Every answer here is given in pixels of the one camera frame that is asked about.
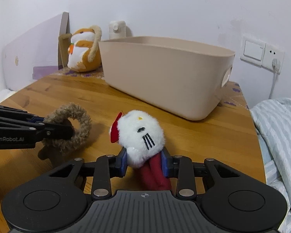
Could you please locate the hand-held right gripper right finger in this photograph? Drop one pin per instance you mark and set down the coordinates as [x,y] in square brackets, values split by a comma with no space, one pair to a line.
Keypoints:
[165,165]

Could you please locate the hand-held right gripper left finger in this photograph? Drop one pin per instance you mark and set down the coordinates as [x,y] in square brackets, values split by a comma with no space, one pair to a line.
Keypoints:
[123,162]

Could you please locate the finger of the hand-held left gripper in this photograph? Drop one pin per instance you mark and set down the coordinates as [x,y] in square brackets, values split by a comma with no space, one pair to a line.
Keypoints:
[58,131]
[36,119]

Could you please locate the brown looped plush toy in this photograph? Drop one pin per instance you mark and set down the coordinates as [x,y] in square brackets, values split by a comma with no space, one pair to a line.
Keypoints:
[83,126]

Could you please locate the white cat plush toy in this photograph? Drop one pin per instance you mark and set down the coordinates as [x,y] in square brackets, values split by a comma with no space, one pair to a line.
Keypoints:
[138,136]

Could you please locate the beige plastic basket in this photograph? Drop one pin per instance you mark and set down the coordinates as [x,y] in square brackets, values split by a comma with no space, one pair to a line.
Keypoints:
[160,77]

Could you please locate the wooden stand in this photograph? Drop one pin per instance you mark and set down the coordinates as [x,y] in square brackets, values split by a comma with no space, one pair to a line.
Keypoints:
[61,51]

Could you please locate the orange hamster plush toy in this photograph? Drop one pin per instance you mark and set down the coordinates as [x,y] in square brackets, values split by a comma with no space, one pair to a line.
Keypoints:
[83,60]

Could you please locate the pale purple headboard panel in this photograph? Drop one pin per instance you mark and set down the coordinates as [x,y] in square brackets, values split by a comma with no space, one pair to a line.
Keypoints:
[34,43]

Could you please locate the white thermos bottle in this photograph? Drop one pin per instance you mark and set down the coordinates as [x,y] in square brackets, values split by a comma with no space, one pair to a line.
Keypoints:
[117,29]

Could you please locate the blue striped blanket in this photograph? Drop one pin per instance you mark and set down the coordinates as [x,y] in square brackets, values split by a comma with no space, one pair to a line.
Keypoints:
[281,138]

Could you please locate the white power plug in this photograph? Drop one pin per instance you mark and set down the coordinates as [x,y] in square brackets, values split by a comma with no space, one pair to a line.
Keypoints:
[276,65]

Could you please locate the white wall light switch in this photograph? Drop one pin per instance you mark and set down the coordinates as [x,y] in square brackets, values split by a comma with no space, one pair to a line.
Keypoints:
[252,50]

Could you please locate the white wall socket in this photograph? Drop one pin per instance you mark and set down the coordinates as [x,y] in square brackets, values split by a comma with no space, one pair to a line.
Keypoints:
[269,52]

